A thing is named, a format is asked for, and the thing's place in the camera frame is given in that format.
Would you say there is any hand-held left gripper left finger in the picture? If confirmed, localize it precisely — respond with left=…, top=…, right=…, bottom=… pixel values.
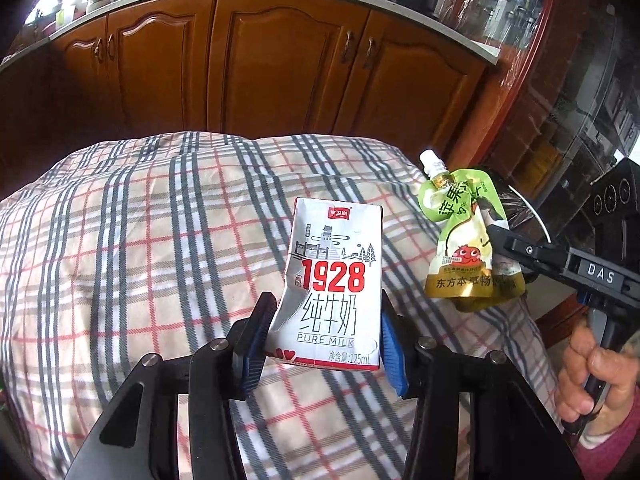
left=65, top=292, right=278, bottom=480

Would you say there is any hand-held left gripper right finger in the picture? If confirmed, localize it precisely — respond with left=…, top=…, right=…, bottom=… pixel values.
left=380, top=290, right=583, bottom=480

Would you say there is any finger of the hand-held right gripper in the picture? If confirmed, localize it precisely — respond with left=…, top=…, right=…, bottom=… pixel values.
left=487, top=224, right=571, bottom=282

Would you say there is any trash bin with black bag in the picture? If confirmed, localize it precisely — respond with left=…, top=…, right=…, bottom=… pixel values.
left=480, top=165, right=556, bottom=273

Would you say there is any green juice pouch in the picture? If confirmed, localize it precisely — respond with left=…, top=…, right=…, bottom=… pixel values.
left=417, top=149, right=526, bottom=313

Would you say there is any red and white milk carton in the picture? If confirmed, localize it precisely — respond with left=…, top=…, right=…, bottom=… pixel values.
left=265, top=197, right=386, bottom=371

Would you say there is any person's right forearm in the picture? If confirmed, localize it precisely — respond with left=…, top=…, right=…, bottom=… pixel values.
left=575, top=405, right=640, bottom=480

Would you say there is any person's right hand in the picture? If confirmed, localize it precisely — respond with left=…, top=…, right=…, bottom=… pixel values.
left=555, top=322, right=640, bottom=433

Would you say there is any plaid cloth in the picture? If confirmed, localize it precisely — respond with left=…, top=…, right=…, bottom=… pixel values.
left=0, top=130, right=566, bottom=480

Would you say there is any wooden cabinet door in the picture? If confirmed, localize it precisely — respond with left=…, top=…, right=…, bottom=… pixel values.
left=50, top=15, right=111, bottom=136
left=342, top=10, right=488, bottom=161
left=207, top=0, right=371, bottom=138
left=107, top=0, right=218, bottom=136

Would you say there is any red frame glass cabinet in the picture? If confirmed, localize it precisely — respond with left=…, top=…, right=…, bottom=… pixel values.
left=440, top=0, right=640, bottom=241

